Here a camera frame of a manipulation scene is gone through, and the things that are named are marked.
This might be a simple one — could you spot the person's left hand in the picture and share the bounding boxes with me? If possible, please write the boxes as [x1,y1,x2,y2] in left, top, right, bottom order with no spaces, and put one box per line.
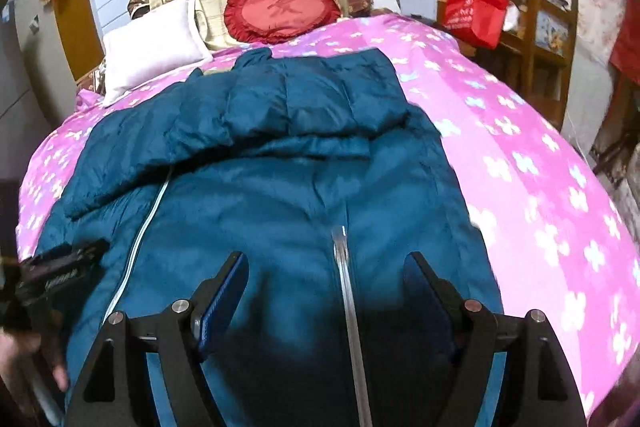
[0,331,69,400]

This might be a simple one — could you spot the red hanging cloth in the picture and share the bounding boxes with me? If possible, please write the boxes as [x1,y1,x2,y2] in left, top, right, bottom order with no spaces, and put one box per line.
[610,4,640,82]

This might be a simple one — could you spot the pink flower-print bedsheet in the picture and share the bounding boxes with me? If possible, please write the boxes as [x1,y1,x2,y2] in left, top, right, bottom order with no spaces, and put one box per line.
[15,12,640,427]

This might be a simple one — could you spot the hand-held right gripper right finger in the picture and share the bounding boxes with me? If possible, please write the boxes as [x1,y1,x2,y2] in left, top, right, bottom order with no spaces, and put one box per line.
[404,251,588,427]

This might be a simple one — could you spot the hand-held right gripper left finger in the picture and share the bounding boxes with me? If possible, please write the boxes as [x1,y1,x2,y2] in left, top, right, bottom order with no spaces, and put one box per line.
[67,251,249,427]

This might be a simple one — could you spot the black stand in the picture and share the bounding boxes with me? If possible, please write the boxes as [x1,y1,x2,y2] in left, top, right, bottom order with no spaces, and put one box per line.
[590,127,633,180]

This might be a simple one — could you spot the red shopping bag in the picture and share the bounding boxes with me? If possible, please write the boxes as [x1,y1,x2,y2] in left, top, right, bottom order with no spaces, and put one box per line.
[442,0,510,48]

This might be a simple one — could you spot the teal down jacket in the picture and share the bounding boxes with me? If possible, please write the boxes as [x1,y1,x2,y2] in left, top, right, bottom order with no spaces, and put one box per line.
[35,47,506,427]

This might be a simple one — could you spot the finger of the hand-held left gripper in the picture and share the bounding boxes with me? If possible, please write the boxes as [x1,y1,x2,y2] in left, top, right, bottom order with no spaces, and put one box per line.
[64,238,111,267]

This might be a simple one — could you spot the white pillow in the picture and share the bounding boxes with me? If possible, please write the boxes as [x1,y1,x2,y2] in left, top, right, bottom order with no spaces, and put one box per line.
[100,0,213,108]

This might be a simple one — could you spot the red ruffled pillow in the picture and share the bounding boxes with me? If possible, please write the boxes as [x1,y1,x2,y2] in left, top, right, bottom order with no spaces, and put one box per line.
[223,0,343,45]

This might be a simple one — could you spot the wooden shelf unit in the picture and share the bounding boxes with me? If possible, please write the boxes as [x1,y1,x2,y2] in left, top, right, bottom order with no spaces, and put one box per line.
[492,0,581,130]

